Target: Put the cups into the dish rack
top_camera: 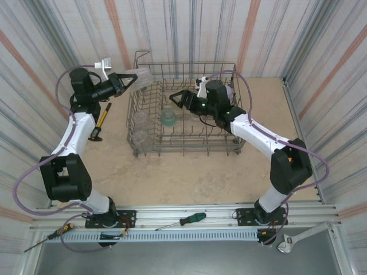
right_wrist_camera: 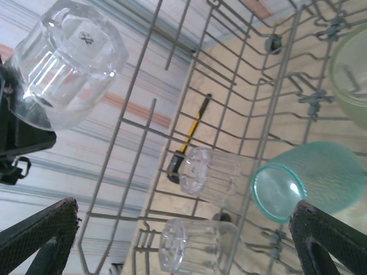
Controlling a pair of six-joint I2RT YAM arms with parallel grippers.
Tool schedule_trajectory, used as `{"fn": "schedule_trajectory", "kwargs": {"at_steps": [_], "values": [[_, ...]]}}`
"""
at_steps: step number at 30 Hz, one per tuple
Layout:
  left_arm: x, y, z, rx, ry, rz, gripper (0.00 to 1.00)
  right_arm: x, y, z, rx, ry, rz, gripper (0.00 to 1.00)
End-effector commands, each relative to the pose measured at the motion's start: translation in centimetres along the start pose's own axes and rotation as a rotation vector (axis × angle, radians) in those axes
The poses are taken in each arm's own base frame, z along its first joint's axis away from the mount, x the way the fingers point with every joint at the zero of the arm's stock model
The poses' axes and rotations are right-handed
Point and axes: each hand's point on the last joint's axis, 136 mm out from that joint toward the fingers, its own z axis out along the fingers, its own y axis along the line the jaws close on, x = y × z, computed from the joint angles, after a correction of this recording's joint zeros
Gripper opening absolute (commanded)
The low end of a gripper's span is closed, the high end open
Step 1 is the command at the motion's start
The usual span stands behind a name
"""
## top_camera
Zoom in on silver adjustable wrench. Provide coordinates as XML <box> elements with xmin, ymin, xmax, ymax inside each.
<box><xmin>276</xmin><ymin>220</ymin><xmax>335</xmax><ymax>254</ymax></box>

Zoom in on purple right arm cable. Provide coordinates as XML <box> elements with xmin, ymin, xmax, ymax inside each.
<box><xmin>204</xmin><ymin>70</ymin><xmax>330</xmax><ymax>246</ymax></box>

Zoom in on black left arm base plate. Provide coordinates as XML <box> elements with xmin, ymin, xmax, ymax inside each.
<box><xmin>85</xmin><ymin>210</ymin><xmax>138</xmax><ymax>230</ymax></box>

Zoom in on yellow black screwdriver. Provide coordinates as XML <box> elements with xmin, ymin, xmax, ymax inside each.
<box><xmin>23</xmin><ymin>222</ymin><xmax>75</xmax><ymax>253</ymax></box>

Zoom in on yellow-handled hammer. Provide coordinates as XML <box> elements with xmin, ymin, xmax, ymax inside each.
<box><xmin>87</xmin><ymin>102</ymin><xmax>113</xmax><ymax>143</ymax></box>

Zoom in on green textured glass cup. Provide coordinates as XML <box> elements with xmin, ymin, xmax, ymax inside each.
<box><xmin>160</xmin><ymin>109</ymin><xmax>177</xmax><ymax>128</ymax></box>

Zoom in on aluminium corner post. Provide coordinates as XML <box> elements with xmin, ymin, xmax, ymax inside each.
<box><xmin>42</xmin><ymin>0</ymin><xmax>87</xmax><ymax>85</ymax></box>

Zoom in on grey wire dish rack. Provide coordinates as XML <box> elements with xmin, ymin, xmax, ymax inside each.
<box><xmin>126</xmin><ymin>50</ymin><xmax>249</xmax><ymax>158</ymax></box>

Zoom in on green black screwdriver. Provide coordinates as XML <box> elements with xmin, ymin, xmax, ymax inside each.
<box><xmin>154</xmin><ymin>212</ymin><xmax>207</xmax><ymax>231</ymax></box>

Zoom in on long aluminium mounting rail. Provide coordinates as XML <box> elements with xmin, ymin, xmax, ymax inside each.
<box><xmin>30</xmin><ymin>203</ymin><xmax>343</xmax><ymax>231</ymax></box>

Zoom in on perforated grey cable duct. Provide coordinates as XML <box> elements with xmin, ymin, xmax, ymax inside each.
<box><xmin>42</xmin><ymin>229</ymin><xmax>260</xmax><ymax>243</ymax></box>

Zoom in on aluminium floor edge rail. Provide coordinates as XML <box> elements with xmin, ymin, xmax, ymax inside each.
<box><xmin>282</xmin><ymin>76</ymin><xmax>327</xmax><ymax>206</ymax></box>

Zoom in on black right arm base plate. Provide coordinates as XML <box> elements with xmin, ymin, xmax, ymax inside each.
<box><xmin>234</xmin><ymin>206</ymin><xmax>288</xmax><ymax>227</ymax></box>

